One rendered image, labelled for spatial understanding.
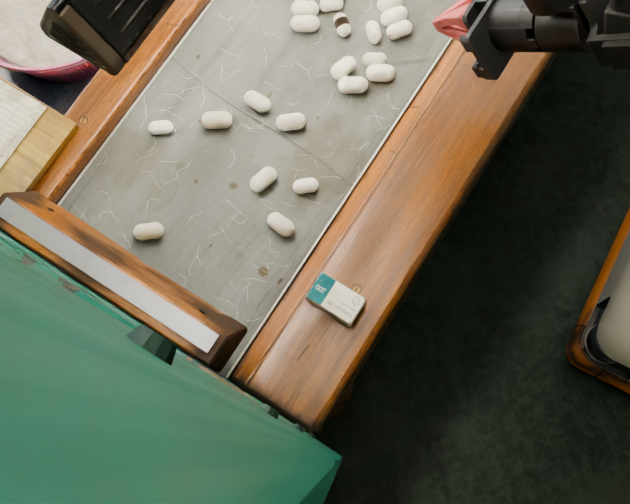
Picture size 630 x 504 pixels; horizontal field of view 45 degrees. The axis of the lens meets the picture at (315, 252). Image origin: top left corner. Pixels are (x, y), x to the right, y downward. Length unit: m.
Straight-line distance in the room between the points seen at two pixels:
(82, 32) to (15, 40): 0.48
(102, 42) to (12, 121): 0.37
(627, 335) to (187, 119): 0.86
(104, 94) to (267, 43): 0.22
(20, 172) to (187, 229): 0.21
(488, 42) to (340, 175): 0.25
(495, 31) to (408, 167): 0.20
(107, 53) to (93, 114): 0.34
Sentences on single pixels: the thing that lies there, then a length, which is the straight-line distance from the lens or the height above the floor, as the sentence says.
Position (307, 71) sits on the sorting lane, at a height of 0.74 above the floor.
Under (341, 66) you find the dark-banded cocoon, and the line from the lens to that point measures 0.99.
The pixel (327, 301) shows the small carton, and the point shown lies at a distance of 0.86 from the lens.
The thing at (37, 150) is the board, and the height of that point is 0.78.
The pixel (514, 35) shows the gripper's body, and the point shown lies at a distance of 0.81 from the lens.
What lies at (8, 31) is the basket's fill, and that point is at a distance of 1.15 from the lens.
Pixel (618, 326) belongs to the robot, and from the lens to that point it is 1.46.
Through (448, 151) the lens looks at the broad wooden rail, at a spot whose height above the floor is 0.76.
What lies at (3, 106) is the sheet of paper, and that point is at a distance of 1.03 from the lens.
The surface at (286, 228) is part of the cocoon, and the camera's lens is 0.91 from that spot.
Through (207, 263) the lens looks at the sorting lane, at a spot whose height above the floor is 0.74.
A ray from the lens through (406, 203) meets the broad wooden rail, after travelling 0.91.
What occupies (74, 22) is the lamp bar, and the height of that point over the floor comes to 1.10.
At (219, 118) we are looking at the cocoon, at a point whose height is 0.76.
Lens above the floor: 1.63
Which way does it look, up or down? 75 degrees down
